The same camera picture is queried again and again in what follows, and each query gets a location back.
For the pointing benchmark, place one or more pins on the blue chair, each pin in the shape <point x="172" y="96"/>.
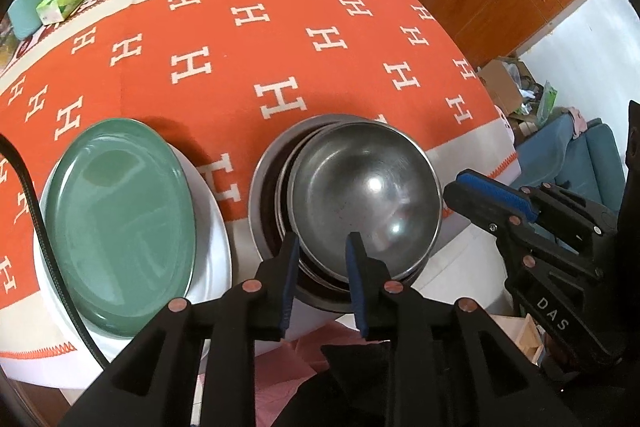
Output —
<point x="575" y="152"/>

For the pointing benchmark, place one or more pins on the pink cloth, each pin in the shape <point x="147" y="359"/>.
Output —
<point x="280" y="372"/>

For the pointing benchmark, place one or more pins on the pink steel bowl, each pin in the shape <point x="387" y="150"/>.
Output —
<point x="280" y="207"/>

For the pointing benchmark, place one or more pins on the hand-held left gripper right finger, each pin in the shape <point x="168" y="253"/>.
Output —
<point x="356" y="292"/>

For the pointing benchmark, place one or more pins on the brown steel bowl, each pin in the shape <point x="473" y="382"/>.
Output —
<point x="360" y="192"/>

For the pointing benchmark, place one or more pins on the green plate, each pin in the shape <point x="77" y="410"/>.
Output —
<point x="120" y="227"/>

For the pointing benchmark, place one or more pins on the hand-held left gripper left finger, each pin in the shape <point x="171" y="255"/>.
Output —
<point x="290" y="292"/>

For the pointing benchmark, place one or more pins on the teal canister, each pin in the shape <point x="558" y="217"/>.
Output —
<point x="25" y="12"/>

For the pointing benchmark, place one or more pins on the cardboard box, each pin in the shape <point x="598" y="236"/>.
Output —
<point x="500" y="82"/>

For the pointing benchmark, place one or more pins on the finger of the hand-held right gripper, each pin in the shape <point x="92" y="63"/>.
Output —
<point x="500" y="192"/>
<point x="480" y="212"/>

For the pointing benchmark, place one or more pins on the large steel bowl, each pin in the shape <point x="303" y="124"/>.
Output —
<point x="320" y="300"/>

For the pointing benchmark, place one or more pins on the light wooden box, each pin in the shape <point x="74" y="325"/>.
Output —
<point x="522" y="337"/>

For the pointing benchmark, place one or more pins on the plain white plate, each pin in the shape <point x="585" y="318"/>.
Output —
<point x="215" y="232"/>

